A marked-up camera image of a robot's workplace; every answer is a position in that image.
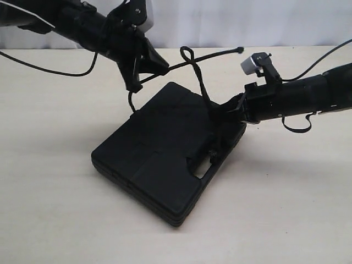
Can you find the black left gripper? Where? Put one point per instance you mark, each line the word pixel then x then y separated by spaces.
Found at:
pixel 121 42

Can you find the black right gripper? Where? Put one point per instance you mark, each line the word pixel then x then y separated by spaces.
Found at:
pixel 252 106

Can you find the black plastic carrying case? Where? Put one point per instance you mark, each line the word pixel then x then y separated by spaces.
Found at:
pixel 167 152

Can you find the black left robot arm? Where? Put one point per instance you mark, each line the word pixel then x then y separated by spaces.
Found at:
pixel 78 21

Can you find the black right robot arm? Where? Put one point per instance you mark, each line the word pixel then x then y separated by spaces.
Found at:
pixel 319 94

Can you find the white backdrop curtain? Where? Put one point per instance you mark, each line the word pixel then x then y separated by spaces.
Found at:
pixel 250 23

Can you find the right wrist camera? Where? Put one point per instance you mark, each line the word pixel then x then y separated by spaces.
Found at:
pixel 261 64

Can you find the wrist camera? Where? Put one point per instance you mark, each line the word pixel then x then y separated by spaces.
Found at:
pixel 261 64
pixel 139 13

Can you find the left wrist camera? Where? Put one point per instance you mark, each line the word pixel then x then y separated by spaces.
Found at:
pixel 139 13

